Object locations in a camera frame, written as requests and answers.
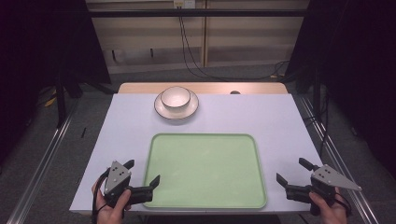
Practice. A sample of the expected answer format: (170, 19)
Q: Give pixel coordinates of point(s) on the black metal stand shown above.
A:
(60, 99)
(317, 90)

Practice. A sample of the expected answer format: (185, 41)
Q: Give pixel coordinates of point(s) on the white wall socket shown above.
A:
(184, 3)

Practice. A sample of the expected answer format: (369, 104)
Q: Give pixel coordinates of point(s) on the pale lavender table cover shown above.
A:
(233, 115)

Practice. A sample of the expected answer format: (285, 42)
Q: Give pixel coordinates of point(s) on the white bowl with dark rim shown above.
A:
(175, 97)

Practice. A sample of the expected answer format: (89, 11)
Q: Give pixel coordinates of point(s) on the person's right hand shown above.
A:
(331, 214)

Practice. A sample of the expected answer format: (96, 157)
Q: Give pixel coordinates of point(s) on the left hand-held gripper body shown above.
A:
(116, 179)

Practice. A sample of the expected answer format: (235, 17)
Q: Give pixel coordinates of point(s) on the pale green tray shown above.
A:
(205, 171)

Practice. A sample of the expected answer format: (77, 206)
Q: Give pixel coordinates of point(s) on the yellow floor tape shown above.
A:
(50, 100)

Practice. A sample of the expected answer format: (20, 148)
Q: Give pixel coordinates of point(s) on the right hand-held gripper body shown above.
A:
(327, 178)

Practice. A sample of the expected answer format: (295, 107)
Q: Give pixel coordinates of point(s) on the dark curtain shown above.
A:
(40, 46)
(358, 62)

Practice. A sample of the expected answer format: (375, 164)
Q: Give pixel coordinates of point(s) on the black horizontal frame bar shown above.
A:
(199, 12)

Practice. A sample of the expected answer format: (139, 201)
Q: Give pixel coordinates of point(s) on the wooden wall post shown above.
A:
(205, 37)

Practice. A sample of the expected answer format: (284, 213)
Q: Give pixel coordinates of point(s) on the person's left hand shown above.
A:
(109, 214)

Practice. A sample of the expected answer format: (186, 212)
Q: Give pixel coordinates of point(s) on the white plate with dark rim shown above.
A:
(176, 113)

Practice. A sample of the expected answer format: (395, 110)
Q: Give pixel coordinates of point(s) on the dark round table grommet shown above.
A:
(235, 92)

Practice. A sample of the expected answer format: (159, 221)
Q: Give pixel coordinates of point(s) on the aluminium floor rail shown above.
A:
(339, 161)
(40, 168)

